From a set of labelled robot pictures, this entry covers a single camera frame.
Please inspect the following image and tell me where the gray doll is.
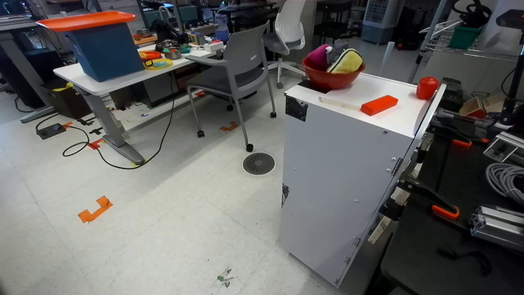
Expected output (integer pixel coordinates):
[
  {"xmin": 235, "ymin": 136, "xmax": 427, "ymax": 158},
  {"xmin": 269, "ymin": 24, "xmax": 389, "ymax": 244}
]
[{"xmin": 326, "ymin": 41, "xmax": 351, "ymax": 66}]

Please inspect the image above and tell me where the small cardboard box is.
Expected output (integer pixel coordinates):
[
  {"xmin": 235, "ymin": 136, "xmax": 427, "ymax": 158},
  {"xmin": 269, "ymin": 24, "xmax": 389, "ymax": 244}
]
[
  {"xmin": 458, "ymin": 96, "xmax": 488, "ymax": 119},
  {"xmin": 483, "ymin": 93, "xmax": 509, "ymax": 113}
]

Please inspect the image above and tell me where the white office chair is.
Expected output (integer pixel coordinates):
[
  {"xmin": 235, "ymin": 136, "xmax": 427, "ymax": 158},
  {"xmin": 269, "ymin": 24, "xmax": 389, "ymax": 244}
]
[{"xmin": 262, "ymin": 0, "xmax": 308, "ymax": 89}]

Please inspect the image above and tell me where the aluminium extrusion bar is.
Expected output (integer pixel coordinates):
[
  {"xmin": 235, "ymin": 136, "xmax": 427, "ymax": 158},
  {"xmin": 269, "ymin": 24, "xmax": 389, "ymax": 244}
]
[
  {"xmin": 483, "ymin": 132, "xmax": 524, "ymax": 165},
  {"xmin": 470, "ymin": 205, "xmax": 524, "ymax": 252}
]

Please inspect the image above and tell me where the black power strip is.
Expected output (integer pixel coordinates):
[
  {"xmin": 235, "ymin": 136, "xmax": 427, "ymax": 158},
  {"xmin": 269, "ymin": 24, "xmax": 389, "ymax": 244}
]
[{"xmin": 36, "ymin": 123, "xmax": 68, "ymax": 141}]

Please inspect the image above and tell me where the orange floor tape mark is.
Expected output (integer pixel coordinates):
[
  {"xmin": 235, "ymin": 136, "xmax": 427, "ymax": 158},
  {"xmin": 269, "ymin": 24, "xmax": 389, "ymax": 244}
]
[{"xmin": 77, "ymin": 195, "xmax": 113, "ymax": 224}]

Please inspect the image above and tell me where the orange tray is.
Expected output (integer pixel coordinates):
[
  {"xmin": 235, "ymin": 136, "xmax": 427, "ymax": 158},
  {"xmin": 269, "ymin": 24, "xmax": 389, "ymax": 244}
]
[{"xmin": 36, "ymin": 11, "xmax": 136, "ymax": 32}]

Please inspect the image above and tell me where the green bin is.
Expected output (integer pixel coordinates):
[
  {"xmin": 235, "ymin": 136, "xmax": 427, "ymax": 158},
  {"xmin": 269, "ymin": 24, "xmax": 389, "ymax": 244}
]
[{"xmin": 448, "ymin": 25, "xmax": 483, "ymax": 50}]

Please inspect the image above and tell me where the magenta doll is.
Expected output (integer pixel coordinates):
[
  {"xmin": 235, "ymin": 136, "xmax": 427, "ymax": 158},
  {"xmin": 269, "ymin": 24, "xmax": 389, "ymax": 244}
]
[{"xmin": 307, "ymin": 44, "xmax": 332, "ymax": 71}]

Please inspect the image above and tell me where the white cabinet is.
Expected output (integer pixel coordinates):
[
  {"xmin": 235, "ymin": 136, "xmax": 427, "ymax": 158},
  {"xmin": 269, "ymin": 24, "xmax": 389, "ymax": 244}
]
[{"xmin": 280, "ymin": 73, "xmax": 447, "ymax": 288}]

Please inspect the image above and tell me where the red toy pepper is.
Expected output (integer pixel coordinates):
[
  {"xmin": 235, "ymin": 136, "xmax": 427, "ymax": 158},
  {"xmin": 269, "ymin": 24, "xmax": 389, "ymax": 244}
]
[{"xmin": 416, "ymin": 76, "xmax": 439, "ymax": 100}]

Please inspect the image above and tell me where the red bowl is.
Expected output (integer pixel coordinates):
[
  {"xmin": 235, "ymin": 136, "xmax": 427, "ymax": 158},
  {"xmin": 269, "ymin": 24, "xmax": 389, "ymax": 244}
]
[{"xmin": 302, "ymin": 56, "xmax": 366, "ymax": 91}]

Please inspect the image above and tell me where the black bin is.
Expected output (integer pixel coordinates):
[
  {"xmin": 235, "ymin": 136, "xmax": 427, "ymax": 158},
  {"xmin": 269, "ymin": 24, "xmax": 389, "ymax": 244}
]
[{"xmin": 40, "ymin": 79, "xmax": 93, "ymax": 120}]

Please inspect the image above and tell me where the air cooler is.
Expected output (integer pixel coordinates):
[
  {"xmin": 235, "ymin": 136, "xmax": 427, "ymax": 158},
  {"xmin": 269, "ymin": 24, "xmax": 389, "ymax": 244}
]
[{"xmin": 361, "ymin": 0, "xmax": 400, "ymax": 45}]

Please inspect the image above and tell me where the black cable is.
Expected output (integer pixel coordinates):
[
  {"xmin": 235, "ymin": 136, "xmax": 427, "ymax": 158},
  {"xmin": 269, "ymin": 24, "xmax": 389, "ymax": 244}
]
[
  {"xmin": 62, "ymin": 72, "xmax": 176, "ymax": 170},
  {"xmin": 436, "ymin": 245, "xmax": 492, "ymax": 277}
]

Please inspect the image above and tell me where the black clamp with orange handle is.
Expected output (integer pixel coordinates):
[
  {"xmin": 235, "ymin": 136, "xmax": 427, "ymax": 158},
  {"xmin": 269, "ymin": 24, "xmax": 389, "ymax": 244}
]
[
  {"xmin": 435, "ymin": 111, "xmax": 490, "ymax": 149},
  {"xmin": 394, "ymin": 176, "xmax": 461, "ymax": 222}
]

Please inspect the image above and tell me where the coil of grey cable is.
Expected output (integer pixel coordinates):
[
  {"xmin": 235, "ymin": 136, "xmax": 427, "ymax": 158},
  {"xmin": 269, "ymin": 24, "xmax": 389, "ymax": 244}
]
[{"xmin": 486, "ymin": 163, "xmax": 524, "ymax": 206}]

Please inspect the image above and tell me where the blue bin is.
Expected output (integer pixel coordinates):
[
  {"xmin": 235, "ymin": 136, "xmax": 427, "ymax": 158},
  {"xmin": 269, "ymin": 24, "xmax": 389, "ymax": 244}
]
[{"xmin": 63, "ymin": 23, "xmax": 145, "ymax": 82}]

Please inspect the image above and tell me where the round floor vent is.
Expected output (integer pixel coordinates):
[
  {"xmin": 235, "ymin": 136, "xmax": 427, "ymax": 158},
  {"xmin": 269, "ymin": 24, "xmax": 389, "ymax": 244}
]
[{"xmin": 242, "ymin": 152, "xmax": 276, "ymax": 176}]

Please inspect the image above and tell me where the orange rectangular block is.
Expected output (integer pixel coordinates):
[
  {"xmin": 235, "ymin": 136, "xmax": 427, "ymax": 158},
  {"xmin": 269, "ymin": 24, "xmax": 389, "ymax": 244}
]
[{"xmin": 361, "ymin": 95, "xmax": 399, "ymax": 116}]

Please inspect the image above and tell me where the white desk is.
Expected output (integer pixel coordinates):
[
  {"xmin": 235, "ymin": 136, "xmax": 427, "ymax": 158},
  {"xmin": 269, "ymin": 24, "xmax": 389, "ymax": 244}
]
[{"xmin": 53, "ymin": 40, "xmax": 230, "ymax": 166}]

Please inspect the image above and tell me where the grey chair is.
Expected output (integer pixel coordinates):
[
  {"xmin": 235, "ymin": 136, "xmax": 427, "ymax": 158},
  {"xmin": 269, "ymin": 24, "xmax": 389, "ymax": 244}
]
[{"xmin": 185, "ymin": 20, "xmax": 277, "ymax": 153}]

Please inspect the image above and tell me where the wire rack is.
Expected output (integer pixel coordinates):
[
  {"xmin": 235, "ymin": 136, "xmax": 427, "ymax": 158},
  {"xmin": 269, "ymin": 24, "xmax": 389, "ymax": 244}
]
[{"xmin": 419, "ymin": 18, "xmax": 524, "ymax": 63}]

